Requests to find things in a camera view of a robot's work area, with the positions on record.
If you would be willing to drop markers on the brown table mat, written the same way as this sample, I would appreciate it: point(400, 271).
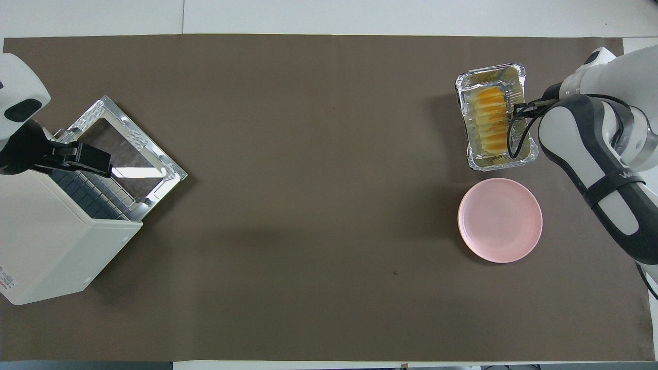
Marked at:
point(308, 180)

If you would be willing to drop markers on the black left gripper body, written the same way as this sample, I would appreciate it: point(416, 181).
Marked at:
point(23, 149)

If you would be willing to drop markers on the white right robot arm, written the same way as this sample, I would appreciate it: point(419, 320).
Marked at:
point(601, 169)

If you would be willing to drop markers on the cream toaster oven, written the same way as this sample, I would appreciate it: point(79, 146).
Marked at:
point(46, 231)

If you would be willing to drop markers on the glass oven door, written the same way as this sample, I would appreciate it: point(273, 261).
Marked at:
point(133, 154)

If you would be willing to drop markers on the pink round plate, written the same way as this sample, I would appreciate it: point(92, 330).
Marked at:
point(500, 220)

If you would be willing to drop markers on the yellow sliced bread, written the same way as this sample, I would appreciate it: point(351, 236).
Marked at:
point(491, 121)

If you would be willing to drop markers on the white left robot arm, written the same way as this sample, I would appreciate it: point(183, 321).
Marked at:
point(18, 87)

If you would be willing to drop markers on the silver foil tray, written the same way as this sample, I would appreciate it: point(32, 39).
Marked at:
point(468, 82)

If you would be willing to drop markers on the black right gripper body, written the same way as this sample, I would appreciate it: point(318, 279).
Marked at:
point(532, 108)

